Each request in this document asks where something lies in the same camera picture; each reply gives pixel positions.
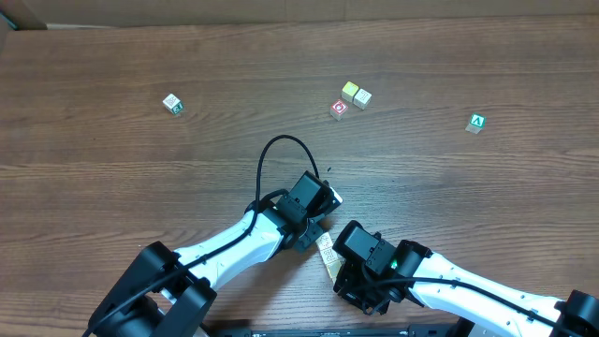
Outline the yellow letter U block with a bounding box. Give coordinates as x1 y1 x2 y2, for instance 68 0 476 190
316 232 333 251

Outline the white animal picture block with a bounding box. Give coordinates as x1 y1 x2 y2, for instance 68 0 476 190
320 248 338 266

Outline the white maze picture block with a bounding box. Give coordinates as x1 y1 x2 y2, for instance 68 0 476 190
326 260 343 282

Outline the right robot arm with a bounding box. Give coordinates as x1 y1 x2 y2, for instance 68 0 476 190
333 238 598 336

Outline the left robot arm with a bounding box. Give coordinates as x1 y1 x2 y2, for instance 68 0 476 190
85 202 326 336

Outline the red letter block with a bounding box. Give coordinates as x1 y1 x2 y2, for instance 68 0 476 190
329 99 348 121

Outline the white block with lines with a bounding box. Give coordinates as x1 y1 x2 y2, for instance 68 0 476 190
353 88 372 110

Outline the yellow top block far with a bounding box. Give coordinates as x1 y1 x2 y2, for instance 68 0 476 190
341 81 359 103

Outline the green sided wooden block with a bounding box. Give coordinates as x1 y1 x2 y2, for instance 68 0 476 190
163 94 183 115

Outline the green letter A block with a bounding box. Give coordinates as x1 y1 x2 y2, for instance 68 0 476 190
465 113 487 134

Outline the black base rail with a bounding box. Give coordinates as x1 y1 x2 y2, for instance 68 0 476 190
207 318 475 337

